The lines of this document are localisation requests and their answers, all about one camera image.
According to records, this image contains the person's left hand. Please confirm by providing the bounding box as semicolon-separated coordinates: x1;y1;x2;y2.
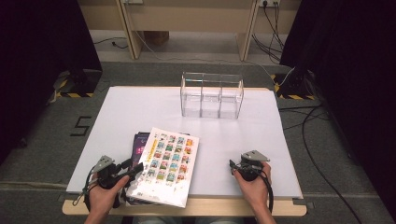
88;175;131;216

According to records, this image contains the thin black floor cable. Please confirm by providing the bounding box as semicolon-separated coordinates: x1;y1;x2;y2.
278;104;331;131

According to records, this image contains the black curtain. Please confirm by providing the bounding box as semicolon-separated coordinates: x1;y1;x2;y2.
279;0;396;216
0;0;104;164

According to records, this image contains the short black floor cable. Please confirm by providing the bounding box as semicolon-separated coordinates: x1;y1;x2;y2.
92;36;129;50

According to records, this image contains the black stand base striped tape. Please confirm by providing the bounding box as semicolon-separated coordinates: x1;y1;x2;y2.
54;68;104;99
270;69;317;101

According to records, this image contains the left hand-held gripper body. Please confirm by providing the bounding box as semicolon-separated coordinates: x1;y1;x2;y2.
91;154;132;190

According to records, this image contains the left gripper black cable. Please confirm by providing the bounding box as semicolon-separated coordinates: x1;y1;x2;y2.
72;166;95;213

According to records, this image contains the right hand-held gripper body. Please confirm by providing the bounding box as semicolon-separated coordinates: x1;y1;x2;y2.
236;149;271;182

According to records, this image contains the black cable bundle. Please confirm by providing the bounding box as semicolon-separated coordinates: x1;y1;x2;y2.
251;1;286;63

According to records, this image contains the brown cardboard box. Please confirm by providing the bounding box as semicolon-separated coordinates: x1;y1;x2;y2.
143;30;171;48

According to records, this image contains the clear acrylic book holder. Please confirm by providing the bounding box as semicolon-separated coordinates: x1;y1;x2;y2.
179;72;245;119

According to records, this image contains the long black floor cable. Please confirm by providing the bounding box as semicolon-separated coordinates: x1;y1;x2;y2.
301;105;363;224

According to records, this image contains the beige wooden desk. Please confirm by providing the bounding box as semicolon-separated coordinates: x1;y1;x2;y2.
78;0;302;62

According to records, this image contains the person's right hand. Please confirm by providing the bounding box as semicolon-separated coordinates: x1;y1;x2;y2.
233;161;273;213

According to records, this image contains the light wooden table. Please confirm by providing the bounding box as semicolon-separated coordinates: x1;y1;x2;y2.
62;85;308;217

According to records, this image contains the white picture grid book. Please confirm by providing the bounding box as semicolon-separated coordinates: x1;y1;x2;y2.
125;126;200;209

